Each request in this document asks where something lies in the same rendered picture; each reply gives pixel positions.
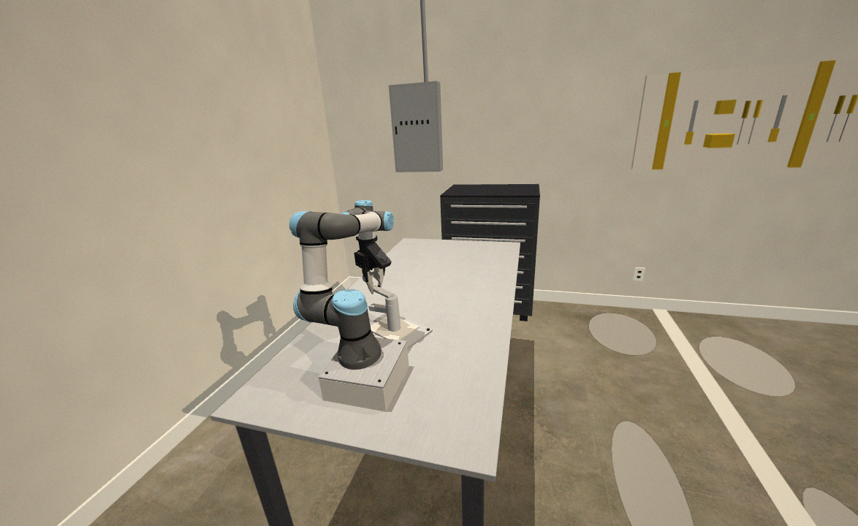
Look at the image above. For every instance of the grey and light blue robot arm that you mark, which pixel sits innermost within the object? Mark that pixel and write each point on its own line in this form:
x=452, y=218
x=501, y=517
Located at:
x=347, y=309

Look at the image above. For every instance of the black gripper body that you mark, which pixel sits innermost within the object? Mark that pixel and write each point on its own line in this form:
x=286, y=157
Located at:
x=362, y=257

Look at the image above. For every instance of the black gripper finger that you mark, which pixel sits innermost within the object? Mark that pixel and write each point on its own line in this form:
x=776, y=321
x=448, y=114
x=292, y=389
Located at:
x=367, y=277
x=378, y=274

